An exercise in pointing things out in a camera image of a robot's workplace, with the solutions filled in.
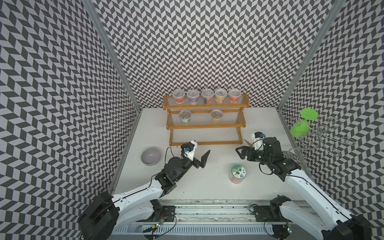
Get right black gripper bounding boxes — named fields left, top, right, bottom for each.
left=235, top=146, right=272, bottom=166

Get pink jar floral lid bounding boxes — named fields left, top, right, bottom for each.
left=229, top=165, right=247, bottom=184

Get clear seed container beige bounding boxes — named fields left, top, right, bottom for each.
left=211, top=109, right=223, bottom=124

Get orange wooden tiered shelf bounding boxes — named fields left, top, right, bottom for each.
left=163, top=94, right=250, bottom=147

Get clear seed container front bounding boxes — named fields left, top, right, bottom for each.
left=179, top=110, right=192, bottom=125

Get clear seed container red label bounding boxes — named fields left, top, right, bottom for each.
left=172, top=89, right=185, bottom=105

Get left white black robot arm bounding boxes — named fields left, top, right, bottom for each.
left=78, top=151, right=210, bottom=240

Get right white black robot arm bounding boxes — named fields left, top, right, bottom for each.
left=236, top=137, right=372, bottom=240

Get lilac stacked bowls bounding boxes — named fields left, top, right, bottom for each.
left=141, top=147, right=161, bottom=166

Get green plastic goblet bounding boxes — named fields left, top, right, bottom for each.
left=290, top=108, right=319, bottom=138

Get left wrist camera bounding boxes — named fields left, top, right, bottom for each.
left=181, top=141, right=198, bottom=161

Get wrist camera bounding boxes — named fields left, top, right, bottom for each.
left=181, top=141, right=198, bottom=161
left=251, top=132, right=265, bottom=150

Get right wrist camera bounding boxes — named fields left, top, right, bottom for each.
left=251, top=132, right=265, bottom=150

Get aluminium front rail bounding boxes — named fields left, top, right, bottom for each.
left=92, top=199, right=343, bottom=226

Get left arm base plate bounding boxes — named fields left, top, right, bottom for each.
left=148, top=206, right=176, bottom=223

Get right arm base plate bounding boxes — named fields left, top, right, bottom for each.
left=251, top=196, right=291, bottom=223

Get silver wire cup rack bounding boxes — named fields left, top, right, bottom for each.
left=283, top=118, right=356, bottom=164

